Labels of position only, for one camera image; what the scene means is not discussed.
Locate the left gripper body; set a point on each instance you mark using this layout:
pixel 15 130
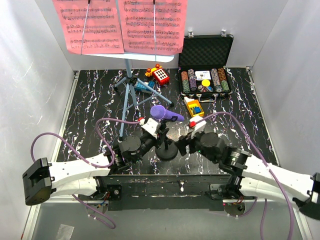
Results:
pixel 147 143

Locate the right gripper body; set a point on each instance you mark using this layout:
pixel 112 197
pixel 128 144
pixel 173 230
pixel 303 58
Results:
pixel 194 142

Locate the black microphone stand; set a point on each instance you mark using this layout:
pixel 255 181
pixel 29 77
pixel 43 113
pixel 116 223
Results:
pixel 165 148

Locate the purple toy microphone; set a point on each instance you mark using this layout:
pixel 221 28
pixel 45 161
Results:
pixel 159 112

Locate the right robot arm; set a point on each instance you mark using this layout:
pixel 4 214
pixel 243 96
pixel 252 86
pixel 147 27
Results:
pixel 251 177

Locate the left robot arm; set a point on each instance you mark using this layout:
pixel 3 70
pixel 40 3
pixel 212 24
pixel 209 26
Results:
pixel 44 179

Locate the yellow toy bin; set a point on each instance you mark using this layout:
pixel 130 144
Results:
pixel 193 106

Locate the blue toy brick block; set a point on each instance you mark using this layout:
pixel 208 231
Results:
pixel 142 87

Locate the yellow round chip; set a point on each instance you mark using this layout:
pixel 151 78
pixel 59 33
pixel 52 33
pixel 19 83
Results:
pixel 205 83

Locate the red toy brick block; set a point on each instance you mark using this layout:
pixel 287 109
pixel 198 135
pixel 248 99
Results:
pixel 161 77

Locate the white card deck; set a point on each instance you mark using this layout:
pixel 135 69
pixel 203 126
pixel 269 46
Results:
pixel 202 75

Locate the orange yellow toy piece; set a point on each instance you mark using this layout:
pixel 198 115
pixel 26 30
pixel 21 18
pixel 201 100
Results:
pixel 149 71

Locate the black poker chip case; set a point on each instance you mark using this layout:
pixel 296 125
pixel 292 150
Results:
pixel 205 53

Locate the light blue music stand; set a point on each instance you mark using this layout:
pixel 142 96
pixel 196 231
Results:
pixel 130 98

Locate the right pink sheet music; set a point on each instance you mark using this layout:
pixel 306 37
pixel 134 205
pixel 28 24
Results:
pixel 153 27

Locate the pink sheet music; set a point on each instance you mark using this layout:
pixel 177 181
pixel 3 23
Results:
pixel 90 26
pixel 153 27

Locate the left pink sheet music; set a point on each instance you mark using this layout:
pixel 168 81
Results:
pixel 90 26

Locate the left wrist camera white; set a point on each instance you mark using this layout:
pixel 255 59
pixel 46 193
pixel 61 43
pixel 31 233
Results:
pixel 152 127

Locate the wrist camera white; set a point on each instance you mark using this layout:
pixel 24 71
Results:
pixel 152 127
pixel 196 125

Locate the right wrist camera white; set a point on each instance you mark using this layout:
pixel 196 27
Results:
pixel 196 125

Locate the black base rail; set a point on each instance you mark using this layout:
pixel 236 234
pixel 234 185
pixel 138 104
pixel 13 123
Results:
pixel 160 192

